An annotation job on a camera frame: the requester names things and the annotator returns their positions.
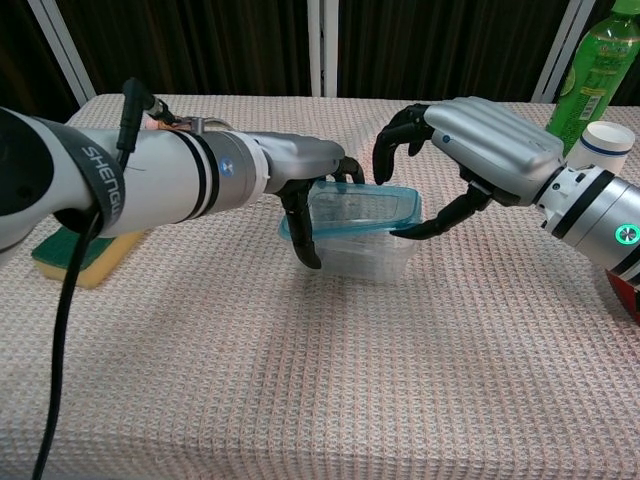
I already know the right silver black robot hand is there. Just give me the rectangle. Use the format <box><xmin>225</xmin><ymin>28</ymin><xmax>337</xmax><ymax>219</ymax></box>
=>
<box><xmin>372</xmin><ymin>95</ymin><xmax>566</xmax><ymax>242</ymax></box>

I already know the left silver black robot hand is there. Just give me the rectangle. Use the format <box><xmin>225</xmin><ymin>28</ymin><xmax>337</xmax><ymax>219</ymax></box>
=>
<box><xmin>257</xmin><ymin>132</ymin><xmax>367</xmax><ymax>271</ymax></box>

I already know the clear blue-rimmed plastic container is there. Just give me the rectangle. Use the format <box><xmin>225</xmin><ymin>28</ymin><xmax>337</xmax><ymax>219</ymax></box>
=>
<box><xmin>277</xmin><ymin>180</ymin><xmax>423</xmax><ymax>239</ymax></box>

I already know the green tea bottle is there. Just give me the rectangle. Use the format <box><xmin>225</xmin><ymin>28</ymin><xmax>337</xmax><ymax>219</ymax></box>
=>
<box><xmin>544</xmin><ymin>0</ymin><xmax>640</xmax><ymax>157</ymax></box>

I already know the white paper cup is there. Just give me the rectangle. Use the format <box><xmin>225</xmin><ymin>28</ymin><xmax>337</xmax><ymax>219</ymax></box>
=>
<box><xmin>565</xmin><ymin>120</ymin><xmax>636</xmax><ymax>174</ymax></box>

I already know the black pleated curtain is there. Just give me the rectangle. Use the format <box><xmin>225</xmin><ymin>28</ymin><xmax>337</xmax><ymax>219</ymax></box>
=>
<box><xmin>0</xmin><ymin>0</ymin><xmax>640</xmax><ymax>112</ymax></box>

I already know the red ketchup squeeze bottle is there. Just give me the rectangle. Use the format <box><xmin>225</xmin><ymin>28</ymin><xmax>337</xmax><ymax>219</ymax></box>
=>
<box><xmin>603</xmin><ymin>268</ymin><xmax>640</xmax><ymax>329</ymax></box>

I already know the pink white waffle tablecloth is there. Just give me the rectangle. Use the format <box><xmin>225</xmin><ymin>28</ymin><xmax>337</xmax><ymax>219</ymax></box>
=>
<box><xmin>0</xmin><ymin>93</ymin><xmax>640</xmax><ymax>480</ymax></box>

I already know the green yellow scrub sponge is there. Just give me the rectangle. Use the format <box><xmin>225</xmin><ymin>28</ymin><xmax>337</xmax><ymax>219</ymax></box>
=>
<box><xmin>30</xmin><ymin>228</ymin><xmax>147</xmax><ymax>291</ymax></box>

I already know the white metal frame post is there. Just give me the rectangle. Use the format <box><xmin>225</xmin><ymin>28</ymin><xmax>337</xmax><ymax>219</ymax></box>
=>
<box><xmin>25</xmin><ymin>0</ymin><xmax>97</xmax><ymax>104</ymax></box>
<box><xmin>306</xmin><ymin>0</ymin><xmax>339</xmax><ymax>98</ymax></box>
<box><xmin>530</xmin><ymin>0</ymin><xmax>599</xmax><ymax>104</ymax></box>

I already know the black printed velcro strap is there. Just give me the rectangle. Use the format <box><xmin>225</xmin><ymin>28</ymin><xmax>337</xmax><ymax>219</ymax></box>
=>
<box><xmin>47</xmin><ymin>123</ymin><xmax>127</xmax><ymax>229</ymax></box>

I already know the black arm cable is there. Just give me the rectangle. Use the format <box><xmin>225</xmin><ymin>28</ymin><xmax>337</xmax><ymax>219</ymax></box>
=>
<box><xmin>30</xmin><ymin>76</ymin><xmax>175</xmax><ymax>480</ymax></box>

